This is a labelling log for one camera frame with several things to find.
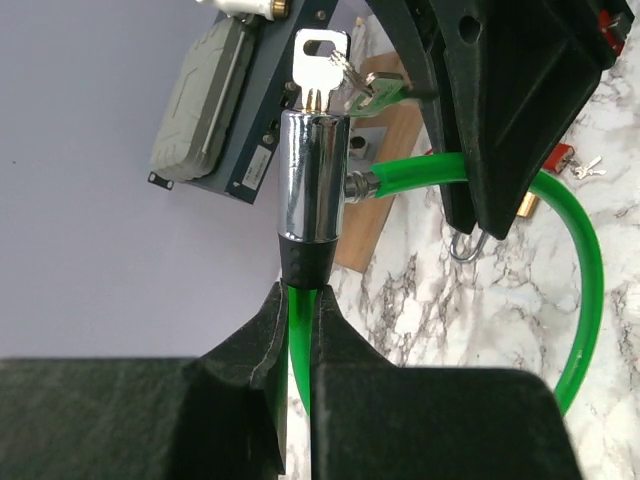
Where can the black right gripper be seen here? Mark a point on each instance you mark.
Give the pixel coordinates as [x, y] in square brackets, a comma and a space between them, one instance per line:
[520, 73]

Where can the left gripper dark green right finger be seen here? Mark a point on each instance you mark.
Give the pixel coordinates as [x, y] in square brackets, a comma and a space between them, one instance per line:
[371, 419]

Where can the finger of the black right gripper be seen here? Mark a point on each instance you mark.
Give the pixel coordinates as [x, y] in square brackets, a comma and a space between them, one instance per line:
[414, 32]

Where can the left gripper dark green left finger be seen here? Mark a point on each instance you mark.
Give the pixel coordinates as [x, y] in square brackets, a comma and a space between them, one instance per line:
[222, 415]

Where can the red plastic seal tag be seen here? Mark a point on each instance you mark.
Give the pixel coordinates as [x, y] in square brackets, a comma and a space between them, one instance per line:
[560, 157]

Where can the green cable lock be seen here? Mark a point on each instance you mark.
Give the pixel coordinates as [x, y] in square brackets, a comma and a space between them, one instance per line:
[312, 182]

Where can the small key pair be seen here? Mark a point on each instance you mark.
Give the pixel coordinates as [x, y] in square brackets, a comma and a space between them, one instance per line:
[321, 66]

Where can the white pipe fitting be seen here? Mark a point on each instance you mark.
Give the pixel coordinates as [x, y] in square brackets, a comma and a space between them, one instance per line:
[271, 10]

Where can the grey plastic case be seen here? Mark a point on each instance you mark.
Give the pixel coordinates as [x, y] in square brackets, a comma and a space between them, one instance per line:
[203, 101]

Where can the grey metal bracket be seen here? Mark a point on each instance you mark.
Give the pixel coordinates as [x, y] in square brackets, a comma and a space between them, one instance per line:
[366, 142]

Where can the dark teal network switch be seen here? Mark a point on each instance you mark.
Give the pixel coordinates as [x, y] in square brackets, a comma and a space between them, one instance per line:
[267, 90]

